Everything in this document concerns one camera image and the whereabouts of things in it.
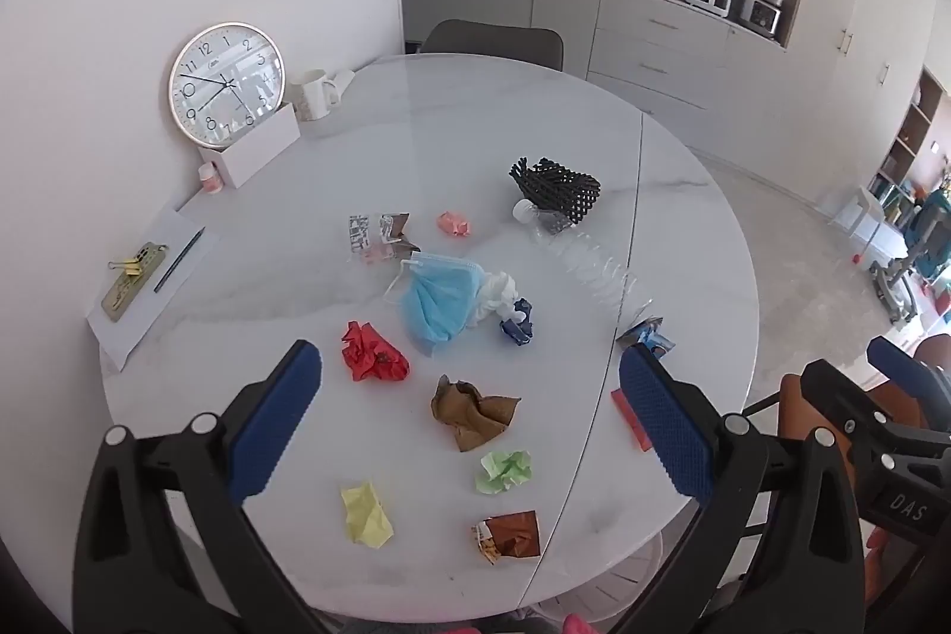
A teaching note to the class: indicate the clear plastic bottle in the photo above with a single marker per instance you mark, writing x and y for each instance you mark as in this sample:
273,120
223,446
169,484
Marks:
587,255

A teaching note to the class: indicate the pink paper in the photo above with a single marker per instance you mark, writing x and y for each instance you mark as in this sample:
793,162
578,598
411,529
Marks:
453,224

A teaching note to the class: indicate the yellow paper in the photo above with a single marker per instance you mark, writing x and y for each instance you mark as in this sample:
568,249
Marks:
365,515

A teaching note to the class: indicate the dark pencil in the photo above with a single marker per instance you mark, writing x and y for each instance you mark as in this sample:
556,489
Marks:
178,260

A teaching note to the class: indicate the red paper piece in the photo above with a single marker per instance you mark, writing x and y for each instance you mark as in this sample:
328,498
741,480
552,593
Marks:
635,427

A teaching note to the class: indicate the blue snack wrapper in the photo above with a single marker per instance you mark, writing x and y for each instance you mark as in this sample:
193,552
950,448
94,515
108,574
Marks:
646,337

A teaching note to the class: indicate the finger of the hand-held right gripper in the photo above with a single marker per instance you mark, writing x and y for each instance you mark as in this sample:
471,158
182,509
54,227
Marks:
847,400
903,366

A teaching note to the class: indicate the white patterned mug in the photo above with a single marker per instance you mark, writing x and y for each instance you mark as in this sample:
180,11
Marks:
316,94

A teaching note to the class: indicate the grey drawer cabinet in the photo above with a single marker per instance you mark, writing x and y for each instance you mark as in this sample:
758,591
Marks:
654,47

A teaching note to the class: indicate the black foam net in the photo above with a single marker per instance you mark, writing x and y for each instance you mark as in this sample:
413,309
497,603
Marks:
557,185

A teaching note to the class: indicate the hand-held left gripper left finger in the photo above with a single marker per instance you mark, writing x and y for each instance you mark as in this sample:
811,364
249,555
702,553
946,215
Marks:
278,418

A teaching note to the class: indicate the brown paper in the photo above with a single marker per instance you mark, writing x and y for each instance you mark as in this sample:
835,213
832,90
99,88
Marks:
472,415

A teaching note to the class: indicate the green paper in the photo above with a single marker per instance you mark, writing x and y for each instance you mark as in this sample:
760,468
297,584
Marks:
505,470

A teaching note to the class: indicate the white paper sheet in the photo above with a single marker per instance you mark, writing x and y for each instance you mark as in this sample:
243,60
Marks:
141,318

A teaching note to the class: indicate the small pink-label bottle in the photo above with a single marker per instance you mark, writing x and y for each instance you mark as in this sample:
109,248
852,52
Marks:
210,177

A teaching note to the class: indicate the yellow binder clip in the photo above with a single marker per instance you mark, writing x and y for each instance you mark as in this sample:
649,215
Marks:
131,267

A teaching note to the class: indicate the white tissue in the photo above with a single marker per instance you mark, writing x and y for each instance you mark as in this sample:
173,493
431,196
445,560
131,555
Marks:
496,296

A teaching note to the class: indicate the blue face mask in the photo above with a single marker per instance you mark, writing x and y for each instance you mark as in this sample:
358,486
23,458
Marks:
438,303

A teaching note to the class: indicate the grey dining chair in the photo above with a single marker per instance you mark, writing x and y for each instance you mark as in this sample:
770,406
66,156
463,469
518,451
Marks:
494,40

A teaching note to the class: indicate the white rectangular box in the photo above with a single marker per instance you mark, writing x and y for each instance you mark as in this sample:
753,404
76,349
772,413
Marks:
256,147

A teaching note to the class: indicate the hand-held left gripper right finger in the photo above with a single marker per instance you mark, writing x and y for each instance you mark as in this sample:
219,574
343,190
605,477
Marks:
661,418

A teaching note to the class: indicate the round wall clock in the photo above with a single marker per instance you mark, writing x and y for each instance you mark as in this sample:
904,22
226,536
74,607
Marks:
226,83

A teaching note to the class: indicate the brown snack wrapper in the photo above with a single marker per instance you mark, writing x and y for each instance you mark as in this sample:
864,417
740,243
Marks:
513,534

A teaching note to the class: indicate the dark blue paper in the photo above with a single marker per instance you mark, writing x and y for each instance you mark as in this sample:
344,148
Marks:
518,328

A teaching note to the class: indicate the silver snack wrapper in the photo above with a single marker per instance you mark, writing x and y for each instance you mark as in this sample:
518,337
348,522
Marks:
379,237

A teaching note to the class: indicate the silver toaster oven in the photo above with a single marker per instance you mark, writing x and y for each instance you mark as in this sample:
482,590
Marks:
761,12

